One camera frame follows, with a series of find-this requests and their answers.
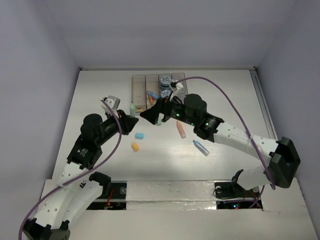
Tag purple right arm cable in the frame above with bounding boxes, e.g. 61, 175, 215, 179
172, 76, 277, 209

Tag blue label putty jar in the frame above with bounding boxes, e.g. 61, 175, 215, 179
160, 89, 172, 98

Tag blue highlighter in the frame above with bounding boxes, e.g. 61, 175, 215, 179
146, 91, 159, 99

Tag green eraser cap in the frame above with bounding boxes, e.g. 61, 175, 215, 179
156, 116, 162, 126

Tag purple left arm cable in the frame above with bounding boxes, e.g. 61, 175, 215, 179
18, 98, 123, 240

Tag teal green marker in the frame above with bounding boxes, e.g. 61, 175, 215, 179
129, 102, 136, 118

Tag blue eraser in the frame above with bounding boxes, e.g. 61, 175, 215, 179
135, 133, 145, 140

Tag light blue marker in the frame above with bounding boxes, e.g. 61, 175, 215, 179
192, 140, 210, 157

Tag orange eraser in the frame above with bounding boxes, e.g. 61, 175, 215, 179
131, 142, 140, 152

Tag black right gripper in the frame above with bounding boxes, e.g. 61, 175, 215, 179
140, 90, 197, 127

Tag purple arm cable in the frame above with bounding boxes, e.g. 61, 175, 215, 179
18, 98, 123, 240
172, 76, 277, 209

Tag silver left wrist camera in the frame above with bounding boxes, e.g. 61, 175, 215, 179
101, 95, 121, 112

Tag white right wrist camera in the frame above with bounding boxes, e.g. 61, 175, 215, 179
169, 80, 184, 101

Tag pink orange highlighter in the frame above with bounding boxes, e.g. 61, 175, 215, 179
176, 120, 186, 139

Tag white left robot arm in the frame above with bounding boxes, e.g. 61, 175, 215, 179
18, 110, 139, 240

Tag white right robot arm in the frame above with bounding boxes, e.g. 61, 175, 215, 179
140, 94, 301, 196

